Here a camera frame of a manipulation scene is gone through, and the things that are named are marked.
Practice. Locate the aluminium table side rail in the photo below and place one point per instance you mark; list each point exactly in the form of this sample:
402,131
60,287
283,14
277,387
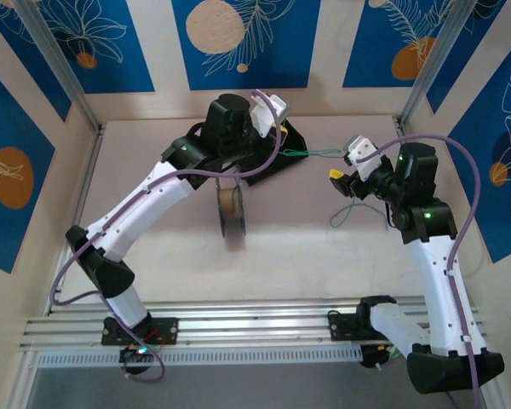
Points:
89,170
401,130

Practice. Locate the aluminium mounting rail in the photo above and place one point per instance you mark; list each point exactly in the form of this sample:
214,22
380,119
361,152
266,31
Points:
255,328

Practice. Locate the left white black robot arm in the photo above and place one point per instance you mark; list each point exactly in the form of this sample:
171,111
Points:
153,200

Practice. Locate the aluminium frame post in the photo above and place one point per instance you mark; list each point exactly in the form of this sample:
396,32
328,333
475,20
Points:
434,64
61,64

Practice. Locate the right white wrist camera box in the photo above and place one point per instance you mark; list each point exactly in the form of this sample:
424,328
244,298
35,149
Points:
362,155

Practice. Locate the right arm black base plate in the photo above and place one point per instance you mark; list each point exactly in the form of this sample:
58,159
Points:
340,328

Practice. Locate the black compartment tray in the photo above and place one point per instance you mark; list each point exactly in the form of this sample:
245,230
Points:
296,140

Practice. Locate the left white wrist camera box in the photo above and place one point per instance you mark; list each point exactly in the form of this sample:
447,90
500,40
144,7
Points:
266,115

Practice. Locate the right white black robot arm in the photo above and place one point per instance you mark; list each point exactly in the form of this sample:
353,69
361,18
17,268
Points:
438,277

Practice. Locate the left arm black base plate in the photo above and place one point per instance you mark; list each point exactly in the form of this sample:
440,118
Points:
166,330

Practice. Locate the black electronics module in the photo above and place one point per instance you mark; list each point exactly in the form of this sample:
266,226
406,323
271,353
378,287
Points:
372,358
132,353

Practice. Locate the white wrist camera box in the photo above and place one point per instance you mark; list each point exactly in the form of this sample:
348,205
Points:
362,155
266,115

